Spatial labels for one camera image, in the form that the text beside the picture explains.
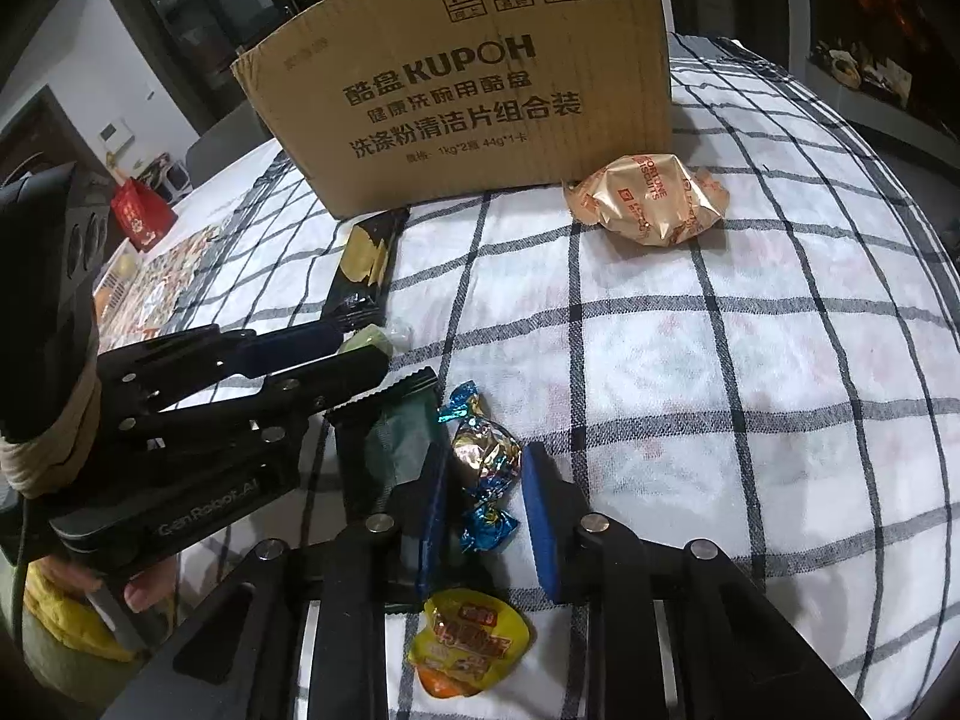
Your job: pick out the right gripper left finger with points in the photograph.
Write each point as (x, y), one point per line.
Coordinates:
(419, 510)

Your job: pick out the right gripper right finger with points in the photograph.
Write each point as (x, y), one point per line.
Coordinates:
(554, 508)

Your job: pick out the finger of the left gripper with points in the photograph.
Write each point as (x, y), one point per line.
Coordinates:
(323, 384)
(262, 355)

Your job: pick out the dark green snack packet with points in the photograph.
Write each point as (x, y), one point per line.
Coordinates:
(397, 444)

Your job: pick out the blue gold candy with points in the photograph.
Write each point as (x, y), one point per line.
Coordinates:
(488, 461)

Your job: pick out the yellow jelly cup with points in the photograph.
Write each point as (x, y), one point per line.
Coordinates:
(471, 641)

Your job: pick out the pale green small candy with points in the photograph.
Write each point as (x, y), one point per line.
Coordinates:
(370, 336)

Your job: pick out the patterned tile placemat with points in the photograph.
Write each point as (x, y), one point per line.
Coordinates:
(138, 294)

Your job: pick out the black gold snack packet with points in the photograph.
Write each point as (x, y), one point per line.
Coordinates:
(358, 292)

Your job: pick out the red gift bag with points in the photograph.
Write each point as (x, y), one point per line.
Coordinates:
(143, 215)

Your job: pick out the grey dining chair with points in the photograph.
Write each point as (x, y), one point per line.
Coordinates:
(228, 140)

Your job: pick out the black white checked cloth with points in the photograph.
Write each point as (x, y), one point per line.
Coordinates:
(786, 384)

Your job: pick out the golden brown wrapped pastry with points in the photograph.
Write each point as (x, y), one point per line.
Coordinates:
(651, 199)

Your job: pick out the brown cardboard box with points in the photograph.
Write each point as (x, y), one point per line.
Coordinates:
(382, 103)

